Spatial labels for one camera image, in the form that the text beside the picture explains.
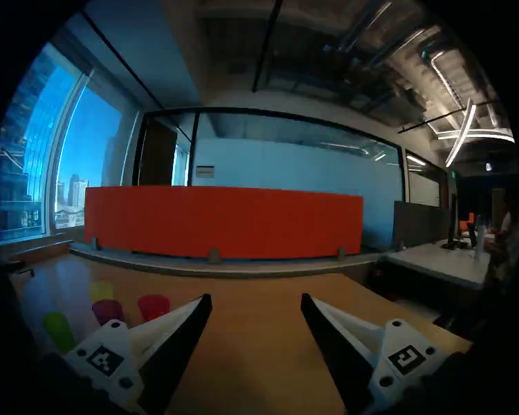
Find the green plastic cup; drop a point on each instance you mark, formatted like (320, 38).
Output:
(59, 330)

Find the yellow plastic cup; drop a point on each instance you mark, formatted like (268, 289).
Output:
(100, 290)

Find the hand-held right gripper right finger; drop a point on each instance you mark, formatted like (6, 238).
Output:
(389, 346)

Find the red desk screen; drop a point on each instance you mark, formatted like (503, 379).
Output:
(223, 222)

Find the grey desk screen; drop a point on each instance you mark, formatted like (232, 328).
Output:
(419, 222)

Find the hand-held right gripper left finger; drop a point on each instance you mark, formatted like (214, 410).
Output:
(125, 346)

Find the purple plastic cup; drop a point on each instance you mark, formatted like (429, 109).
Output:
(108, 310)

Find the white desk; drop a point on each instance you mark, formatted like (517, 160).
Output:
(441, 263)

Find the red plastic cup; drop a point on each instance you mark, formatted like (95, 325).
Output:
(153, 306)

